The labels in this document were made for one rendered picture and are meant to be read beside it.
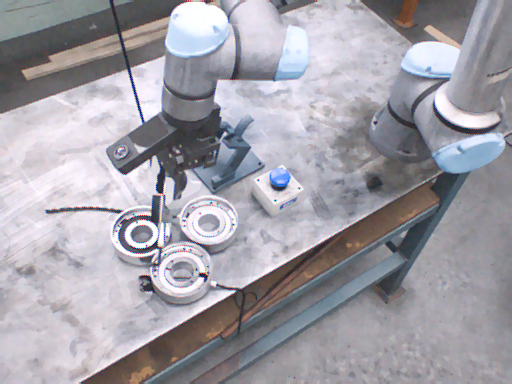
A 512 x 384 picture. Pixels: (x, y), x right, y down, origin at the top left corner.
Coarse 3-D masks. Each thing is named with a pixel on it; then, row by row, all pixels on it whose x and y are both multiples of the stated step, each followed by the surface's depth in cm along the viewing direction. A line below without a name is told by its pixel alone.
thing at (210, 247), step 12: (192, 204) 103; (204, 204) 104; (216, 204) 104; (228, 204) 103; (180, 216) 100; (204, 216) 103; (216, 216) 103; (180, 228) 100; (192, 240) 98; (228, 240) 99
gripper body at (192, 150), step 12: (216, 108) 84; (168, 120) 80; (180, 120) 80; (204, 120) 81; (216, 120) 86; (192, 132) 85; (204, 132) 86; (180, 144) 85; (192, 144) 86; (204, 144) 86; (216, 144) 87; (156, 156) 90; (168, 156) 86; (180, 156) 85; (192, 156) 86; (204, 156) 90; (216, 156) 89; (168, 168) 87; (192, 168) 90; (204, 168) 90
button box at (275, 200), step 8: (264, 176) 107; (256, 184) 106; (264, 184) 106; (272, 184) 106; (288, 184) 106; (296, 184) 107; (256, 192) 108; (264, 192) 105; (272, 192) 105; (280, 192) 105; (288, 192) 105; (296, 192) 105; (264, 200) 106; (272, 200) 104; (280, 200) 104; (288, 200) 105; (296, 200) 107; (264, 208) 108; (272, 208) 105; (280, 208) 106; (288, 208) 108; (272, 216) 106
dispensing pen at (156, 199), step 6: (156, 198) 94; (156, 204) 94; (156, 210) 94; (150, 216) 94; (156, 216) 94; (150, 222) 94; (156, 222) 94; (162, 228) 95; (162, 234) 95; (162, 240) 95; (162, 246) 96
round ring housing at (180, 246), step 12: (168, 252) 97; (192, 252) 98; (204, 252) 97; (168, 264) 96; (180, 264) 97; (192, 264) 96; (204, 264) 97; (156, 276) 95; (168, 276) 94; (192, 276) 95; (156, 288) 92; (204, 288) 93; (168, 300) 93; (180, 300) 92; (192, 300) 93
